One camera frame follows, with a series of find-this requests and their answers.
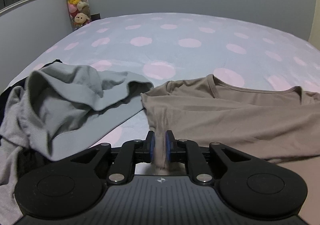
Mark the grey-blue garment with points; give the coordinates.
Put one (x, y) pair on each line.
(99, 101)

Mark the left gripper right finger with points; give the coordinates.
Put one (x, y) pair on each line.
(175, 151)

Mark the light grey knit garment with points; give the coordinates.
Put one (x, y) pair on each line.
(13, 140)

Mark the polka dot bed sheet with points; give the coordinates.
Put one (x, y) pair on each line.
(173, 46)

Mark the taupe brown shirt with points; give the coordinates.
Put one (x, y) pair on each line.
(278, 126)

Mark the black wall socket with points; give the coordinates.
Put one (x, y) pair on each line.
(95, 17)

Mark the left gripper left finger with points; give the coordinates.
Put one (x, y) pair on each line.
(144, 150)

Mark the cream door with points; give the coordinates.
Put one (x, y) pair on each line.
(315, 29)

